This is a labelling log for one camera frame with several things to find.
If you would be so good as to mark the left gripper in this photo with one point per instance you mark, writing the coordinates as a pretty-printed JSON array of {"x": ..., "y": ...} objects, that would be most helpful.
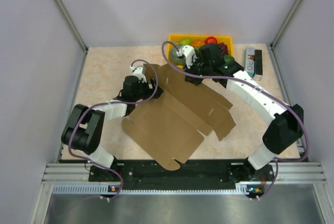
[{"x": 150, "y": 91}]

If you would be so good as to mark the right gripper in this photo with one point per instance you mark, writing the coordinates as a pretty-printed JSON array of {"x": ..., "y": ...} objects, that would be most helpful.
[{"x": 192, "y": 80}]

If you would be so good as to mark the brown cardboard box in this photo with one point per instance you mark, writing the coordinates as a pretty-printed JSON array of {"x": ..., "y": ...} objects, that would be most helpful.
[{"x": 170, "y": 128}]

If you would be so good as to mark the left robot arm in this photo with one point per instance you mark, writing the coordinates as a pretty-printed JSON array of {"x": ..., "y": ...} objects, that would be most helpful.
[{"x": 83, "y": 129}]

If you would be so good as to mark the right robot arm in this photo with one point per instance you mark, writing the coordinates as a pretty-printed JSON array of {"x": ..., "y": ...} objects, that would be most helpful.
[{"x": 283, "y": 121}]

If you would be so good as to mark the dark green lime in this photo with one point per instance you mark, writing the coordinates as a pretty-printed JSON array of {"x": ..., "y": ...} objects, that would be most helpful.
[{"x": 228, "y": 58}]

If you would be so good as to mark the dark purple grape bunch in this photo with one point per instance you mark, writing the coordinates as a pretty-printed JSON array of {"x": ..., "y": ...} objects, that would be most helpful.
[{"x": 223, "y": 48}]

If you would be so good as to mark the red apple at back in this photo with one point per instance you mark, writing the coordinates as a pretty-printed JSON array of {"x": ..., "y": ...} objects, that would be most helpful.
[{"x": 210, "y": 40}]

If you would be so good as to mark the orange pineapple with leaves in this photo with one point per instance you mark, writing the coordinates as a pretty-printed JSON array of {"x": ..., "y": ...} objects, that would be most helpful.
[{"x": 197, "y": 43}]

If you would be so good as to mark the yellow plastic fruit bin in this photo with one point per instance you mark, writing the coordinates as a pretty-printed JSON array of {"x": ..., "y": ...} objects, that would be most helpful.
[{"x": 198, "y": 38}]

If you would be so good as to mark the light green apple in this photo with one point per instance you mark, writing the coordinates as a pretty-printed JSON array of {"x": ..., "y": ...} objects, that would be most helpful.
[{"x": 185, "y": 41}]

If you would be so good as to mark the green netted melon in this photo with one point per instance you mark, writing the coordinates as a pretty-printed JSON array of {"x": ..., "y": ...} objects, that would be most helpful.
[{"x": 173, "y": 57}]

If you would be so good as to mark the white and black carton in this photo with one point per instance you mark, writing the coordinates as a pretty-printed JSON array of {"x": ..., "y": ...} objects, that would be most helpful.
[{"x": 253, "y": 63}]

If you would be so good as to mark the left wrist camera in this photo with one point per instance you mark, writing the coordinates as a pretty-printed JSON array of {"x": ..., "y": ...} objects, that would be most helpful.
[{"x": 139, "y": 72}]

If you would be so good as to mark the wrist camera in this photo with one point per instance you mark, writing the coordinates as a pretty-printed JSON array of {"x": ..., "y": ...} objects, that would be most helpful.
[
  {"x": 188, "y": 53},
  {"x": 139, "y": 72}
]

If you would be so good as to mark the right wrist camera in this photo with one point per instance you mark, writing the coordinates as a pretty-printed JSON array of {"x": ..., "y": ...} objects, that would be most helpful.
[{"x": 188, "y": 53}]

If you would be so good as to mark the right aluminium frame post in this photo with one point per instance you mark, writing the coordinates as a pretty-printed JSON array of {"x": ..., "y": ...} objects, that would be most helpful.
[{"x": 286, "y": 22}]

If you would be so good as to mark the aluminium frame post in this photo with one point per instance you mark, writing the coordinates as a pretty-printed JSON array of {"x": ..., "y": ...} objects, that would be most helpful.
[
  {"x": 70, "y": 24},
  {"x": 286, "y": 22}
]

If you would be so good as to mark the left aluminium frame post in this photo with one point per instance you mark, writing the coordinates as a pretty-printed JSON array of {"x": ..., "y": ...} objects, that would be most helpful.
[{"x": 70, "y": 24}]

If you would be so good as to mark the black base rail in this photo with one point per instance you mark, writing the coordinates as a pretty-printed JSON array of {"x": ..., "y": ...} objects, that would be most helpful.
[{"x": 202, "y": 177}]

